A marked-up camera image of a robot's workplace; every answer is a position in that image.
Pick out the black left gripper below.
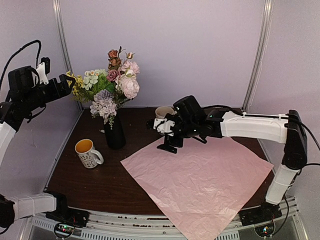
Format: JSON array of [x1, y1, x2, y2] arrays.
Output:
[[23, 73, 76, 111]]

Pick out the yellow small flower bunch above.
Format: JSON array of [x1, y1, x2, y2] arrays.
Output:
[[66, 71, 94, 103]]

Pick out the white green hydrangea bunch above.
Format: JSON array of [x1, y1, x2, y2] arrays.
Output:
[[82, 68, 115, 94]]

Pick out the blue white hydrangea bunch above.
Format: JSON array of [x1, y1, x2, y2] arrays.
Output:
[[90, 89, 118, 130]]

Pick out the mauve and white flower stem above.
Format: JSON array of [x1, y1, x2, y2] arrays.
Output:
[[106, 69, 125, 84]]

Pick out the orange brown flower stem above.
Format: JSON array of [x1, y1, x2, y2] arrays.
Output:
[[107, 46, 124, 71]]

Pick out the pink tissue wrapping sheet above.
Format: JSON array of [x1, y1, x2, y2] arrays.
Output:
[[121, 137, 273, 240]]

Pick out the large pale pink peony stem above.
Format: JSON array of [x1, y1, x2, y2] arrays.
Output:
[[119, 76, 140, 100]]

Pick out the pink rose stem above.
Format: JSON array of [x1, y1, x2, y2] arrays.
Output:
[[120, 52, 140, 74]]

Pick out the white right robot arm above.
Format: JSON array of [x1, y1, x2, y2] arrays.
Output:
[[149, 95, 308, 221]]

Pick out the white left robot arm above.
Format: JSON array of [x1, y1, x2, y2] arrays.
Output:
[[0, 62, 76, 230]]

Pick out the black tall vase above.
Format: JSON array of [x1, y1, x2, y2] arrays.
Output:
[[103, 115, 126, 150]]

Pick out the cream printed mug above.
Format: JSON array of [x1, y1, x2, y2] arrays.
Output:
[[155, 106, 175, 119]]

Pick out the floral mug yellow inside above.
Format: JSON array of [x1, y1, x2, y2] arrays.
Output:
[[74, 138, 104, 169]]

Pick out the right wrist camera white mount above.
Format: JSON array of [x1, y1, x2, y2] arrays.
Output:
[[146, 118, 175, 137]]

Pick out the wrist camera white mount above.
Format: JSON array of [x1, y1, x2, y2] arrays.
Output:
[[36, 57, 51, 85], [146, 118, 175, 137]]

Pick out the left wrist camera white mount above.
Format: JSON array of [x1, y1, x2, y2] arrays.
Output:
[[36, 57, 51, 85]]

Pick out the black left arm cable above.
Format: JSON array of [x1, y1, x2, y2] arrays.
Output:
[[0, 39, 43, 86]]

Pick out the left aluminium frame post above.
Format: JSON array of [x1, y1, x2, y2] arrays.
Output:
[[52, 0, 85, 113]]

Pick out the aluminium frame post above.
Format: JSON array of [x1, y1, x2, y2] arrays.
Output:
[[52, 0, 85, 113], [242, 0, 274, 112]]

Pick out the white vented front rail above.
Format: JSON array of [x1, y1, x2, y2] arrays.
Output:
[[19, 197, 309, 240]]

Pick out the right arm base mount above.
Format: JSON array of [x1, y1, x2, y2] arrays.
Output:
[[239, 202, 283, 238]]

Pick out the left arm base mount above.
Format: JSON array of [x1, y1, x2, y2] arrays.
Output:
[[44, 191, 90, 228]]

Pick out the right aluminium frame post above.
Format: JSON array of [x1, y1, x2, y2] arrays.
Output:
[[242, 0, 274, 112]]

